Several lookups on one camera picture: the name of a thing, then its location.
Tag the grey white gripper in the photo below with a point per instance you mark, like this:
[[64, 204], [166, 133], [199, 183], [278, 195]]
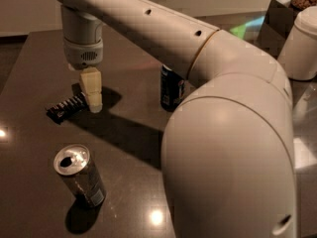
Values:
[[82, 54]]

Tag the black rxbar chocolate bar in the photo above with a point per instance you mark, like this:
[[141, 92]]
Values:
[[65, 109]]

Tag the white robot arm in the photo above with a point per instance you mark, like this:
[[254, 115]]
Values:
[[227, 155]]

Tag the blue pepsi can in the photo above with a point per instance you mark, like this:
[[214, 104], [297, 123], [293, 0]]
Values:
[[172, 87]]

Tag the silver grey drink can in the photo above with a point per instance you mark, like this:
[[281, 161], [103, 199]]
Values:
[[75, 165]]

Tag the dark box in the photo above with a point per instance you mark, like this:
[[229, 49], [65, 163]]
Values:
[[278, 22]]

